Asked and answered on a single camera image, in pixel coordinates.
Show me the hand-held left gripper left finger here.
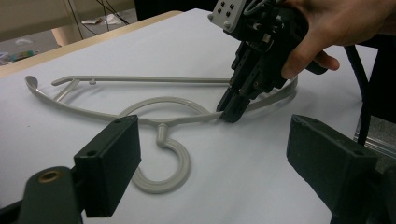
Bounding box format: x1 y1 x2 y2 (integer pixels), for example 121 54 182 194
74 115 143 218

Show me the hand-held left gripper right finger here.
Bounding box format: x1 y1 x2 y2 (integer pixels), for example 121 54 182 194
286 114 379 216

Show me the grey plastic clothes hanger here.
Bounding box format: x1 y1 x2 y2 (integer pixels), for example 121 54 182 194
24 74 299 194

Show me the white crumpled paper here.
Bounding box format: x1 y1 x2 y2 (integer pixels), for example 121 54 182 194
80 13 124 26

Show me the beige wooden desk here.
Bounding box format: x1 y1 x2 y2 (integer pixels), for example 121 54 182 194
0 0 135 48

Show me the metal floor rail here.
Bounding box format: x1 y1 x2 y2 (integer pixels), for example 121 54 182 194
353 124 396 160

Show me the right hand-held gripper cable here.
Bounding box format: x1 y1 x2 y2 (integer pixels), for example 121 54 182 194
344 45 374 147

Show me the black cable bundle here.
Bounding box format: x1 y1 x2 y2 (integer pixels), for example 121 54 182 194
66 0 131 41

